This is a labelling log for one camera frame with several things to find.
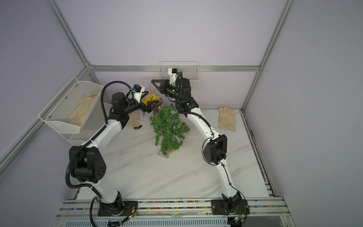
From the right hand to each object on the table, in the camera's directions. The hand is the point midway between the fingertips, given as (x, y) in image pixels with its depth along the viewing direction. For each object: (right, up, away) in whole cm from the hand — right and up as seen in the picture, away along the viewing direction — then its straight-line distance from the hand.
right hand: (151, 83), depth 73 cm
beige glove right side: (+52, -18, +41) cm, 69 cm away
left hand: (-2, -6, +8) cm, 10 cm away
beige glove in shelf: (-41, -18, +3) cm, 45 cm away
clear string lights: (+10, -22, +2) cm, 25 cm away
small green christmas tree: (+7, -35, +11) cm, 37 cm away
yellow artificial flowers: (-4, -3, +20) cm, 21 cm away
